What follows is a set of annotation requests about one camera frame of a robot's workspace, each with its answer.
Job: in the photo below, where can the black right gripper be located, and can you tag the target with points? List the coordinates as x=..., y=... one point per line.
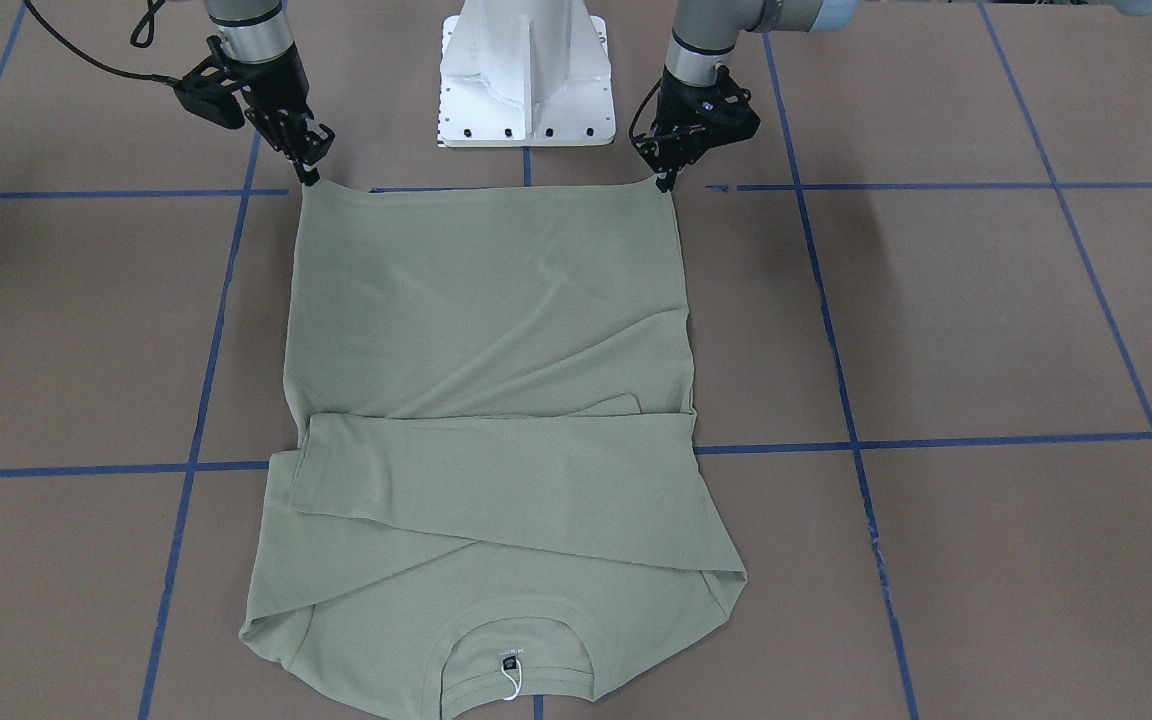
x=277, y=88

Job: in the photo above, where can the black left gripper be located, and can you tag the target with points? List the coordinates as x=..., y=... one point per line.
x=677, y=96

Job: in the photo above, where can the olive green long-sleeve shirt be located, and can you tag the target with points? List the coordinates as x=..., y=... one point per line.
x=493, y=491

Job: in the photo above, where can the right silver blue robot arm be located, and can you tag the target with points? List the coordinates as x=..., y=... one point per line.
x=251, y=31

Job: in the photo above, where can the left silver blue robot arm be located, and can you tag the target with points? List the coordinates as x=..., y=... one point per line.
x=705, y=33

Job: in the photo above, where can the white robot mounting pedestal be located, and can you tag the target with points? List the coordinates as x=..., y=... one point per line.
x=525, y=74

